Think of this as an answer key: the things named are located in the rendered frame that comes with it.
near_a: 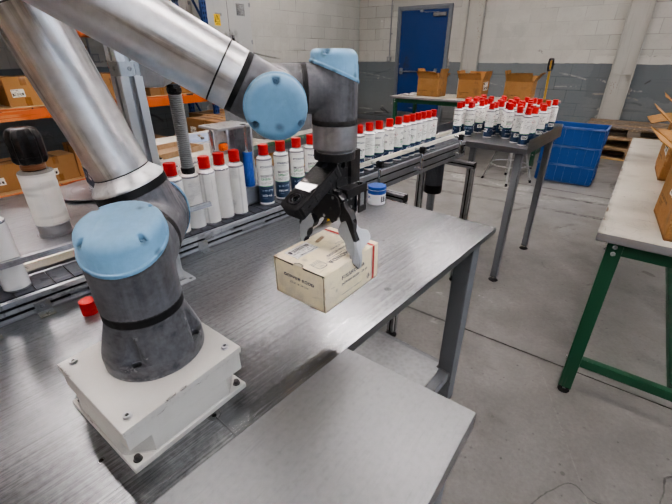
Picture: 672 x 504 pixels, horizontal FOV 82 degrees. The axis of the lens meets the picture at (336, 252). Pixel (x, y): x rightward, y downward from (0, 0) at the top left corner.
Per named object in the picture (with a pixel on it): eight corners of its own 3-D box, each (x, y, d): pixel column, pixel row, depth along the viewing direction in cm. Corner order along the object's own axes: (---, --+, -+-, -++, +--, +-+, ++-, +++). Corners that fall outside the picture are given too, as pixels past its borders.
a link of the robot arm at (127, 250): (83, 328, 53) (46, 240, 46) (113, 275, 64) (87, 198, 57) (176, 317, 55) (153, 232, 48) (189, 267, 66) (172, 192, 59)
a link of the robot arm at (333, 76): (301, 48, 62) (353, 48, 63) (304, 120, 67) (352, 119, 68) (307, 48, 55) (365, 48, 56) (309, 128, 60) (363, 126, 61)
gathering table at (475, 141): (457, 226, 339) (475, 115, 296) (533, 247, 302) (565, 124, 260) (414, 256, 290) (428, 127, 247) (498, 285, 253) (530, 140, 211)
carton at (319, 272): (330, 257, 85) (329, 226, 82) (376, 275, 78) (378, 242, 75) (277, 289, 74) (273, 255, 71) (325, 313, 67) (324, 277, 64)
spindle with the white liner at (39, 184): (68, 223, 120) (34, 122, 106) (79, 231, 114) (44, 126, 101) (34, 232, 114) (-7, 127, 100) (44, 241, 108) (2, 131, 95)
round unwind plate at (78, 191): (125, 174, 169) (125, 171, 168) (160, 188, 151) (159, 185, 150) (43, 191, 148) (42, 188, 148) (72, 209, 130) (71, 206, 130)
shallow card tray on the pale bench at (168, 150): (179, 145, 258) (178, 140, 257) (204, 150, 247) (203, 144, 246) (132, 156, 232) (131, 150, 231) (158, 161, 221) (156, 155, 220)
